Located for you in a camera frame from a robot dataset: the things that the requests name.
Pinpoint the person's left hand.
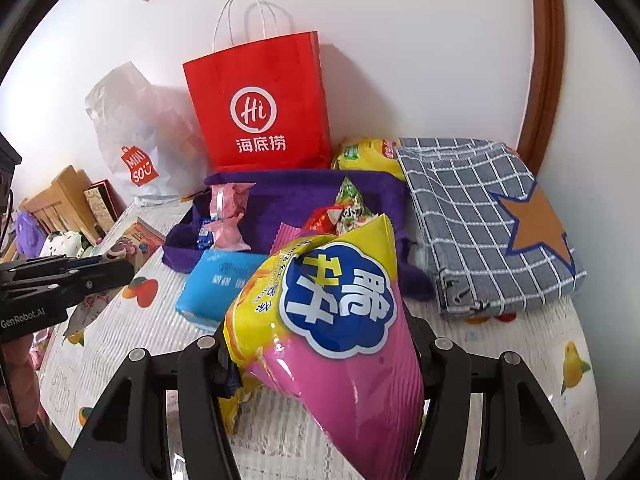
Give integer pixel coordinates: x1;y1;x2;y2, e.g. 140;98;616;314
0;332;41;413

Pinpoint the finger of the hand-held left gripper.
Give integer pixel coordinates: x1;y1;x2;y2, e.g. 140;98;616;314
55;260;137;306
0;254;108;275

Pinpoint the white plastic bag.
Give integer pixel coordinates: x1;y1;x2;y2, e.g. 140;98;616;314
85;61;211;206

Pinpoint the small yellow snack packet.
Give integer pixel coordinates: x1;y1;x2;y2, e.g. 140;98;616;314
219;385;251;436

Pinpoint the blue tissue pack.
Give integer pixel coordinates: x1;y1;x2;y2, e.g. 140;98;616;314
175;249;271;331

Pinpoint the pink yellow chips bag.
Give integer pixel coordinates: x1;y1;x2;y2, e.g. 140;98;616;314
222;212;426;480

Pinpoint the dark patterned box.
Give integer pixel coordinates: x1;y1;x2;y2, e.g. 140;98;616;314
82;180;126;241

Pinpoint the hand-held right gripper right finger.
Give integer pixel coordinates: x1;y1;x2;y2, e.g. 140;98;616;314
400;305;586;480

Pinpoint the small blue snack packet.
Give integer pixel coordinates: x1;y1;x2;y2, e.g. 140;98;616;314
192;217;216;251

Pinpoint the red paper bag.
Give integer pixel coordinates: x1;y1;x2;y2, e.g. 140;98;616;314
182;0;332;173

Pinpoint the fruit print tablecloth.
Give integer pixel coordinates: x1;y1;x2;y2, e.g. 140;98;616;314
37;200;601;480

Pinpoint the wooden furniture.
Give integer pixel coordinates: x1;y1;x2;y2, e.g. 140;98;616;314
20;165;101;243

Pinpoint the grey checked cloth with star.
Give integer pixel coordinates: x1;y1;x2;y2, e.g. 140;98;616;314
395;137;588;321

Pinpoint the cartoon print box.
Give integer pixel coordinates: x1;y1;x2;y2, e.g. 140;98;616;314
102;215;167;273

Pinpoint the pink snack packet silver band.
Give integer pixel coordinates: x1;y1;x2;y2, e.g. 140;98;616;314
209;182;257;223

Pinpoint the purple soft object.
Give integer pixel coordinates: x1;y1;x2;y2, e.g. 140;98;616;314
14;211;48;258

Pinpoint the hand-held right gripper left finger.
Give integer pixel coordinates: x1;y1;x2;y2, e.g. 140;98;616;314
61;325;246;480

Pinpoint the small clear candy packet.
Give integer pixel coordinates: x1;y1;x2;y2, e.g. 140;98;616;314
62;290;118;338

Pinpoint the small pink snack packet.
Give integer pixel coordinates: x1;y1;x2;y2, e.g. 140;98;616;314
270;222;303;256

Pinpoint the white stuffed toy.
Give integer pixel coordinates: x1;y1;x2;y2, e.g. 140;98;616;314
40;230;101;258

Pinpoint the green snack packet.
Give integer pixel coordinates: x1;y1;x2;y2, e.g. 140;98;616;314
334;176;376;236

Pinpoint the purple felt storage bin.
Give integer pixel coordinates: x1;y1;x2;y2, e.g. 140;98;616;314
161;170;433;301

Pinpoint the red snack packet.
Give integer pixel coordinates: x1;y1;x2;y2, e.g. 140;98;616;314
301;204;351;236

